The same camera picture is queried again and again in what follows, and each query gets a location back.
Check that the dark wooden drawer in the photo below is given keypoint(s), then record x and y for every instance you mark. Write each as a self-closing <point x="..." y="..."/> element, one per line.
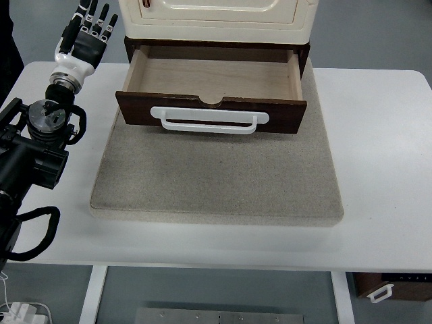
<point x="215" y="79"/>

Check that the beige stone slab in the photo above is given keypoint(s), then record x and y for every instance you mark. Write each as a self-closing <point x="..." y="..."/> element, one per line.
<point x="151" y="174"/>

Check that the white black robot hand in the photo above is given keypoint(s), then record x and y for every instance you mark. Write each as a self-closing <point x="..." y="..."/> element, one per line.
<point x="78" y="53"/>

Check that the metal floor plate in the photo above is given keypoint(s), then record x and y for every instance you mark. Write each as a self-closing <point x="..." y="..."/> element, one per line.
<point x="171" y="315"/>

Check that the white drawer handle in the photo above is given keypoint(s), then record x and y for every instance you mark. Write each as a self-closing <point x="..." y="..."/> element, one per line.
<point x="209" y="120"/>

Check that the spare drawer on floor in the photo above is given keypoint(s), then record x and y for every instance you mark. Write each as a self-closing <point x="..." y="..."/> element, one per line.
<point x="378" y="287"/>

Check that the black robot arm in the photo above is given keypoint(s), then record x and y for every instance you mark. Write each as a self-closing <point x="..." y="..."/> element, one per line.
<point x="34" y="137"/>

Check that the cream cabinet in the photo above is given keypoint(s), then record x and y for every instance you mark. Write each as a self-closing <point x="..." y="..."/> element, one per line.
<point x="270" y="22"/>

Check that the white power adapter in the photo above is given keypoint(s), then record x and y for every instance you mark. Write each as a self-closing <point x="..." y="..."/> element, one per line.
<point x="24" y="313"/>

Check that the white table frame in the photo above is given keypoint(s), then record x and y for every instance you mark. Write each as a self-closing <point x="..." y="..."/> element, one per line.
<point x="98" y="275"/>

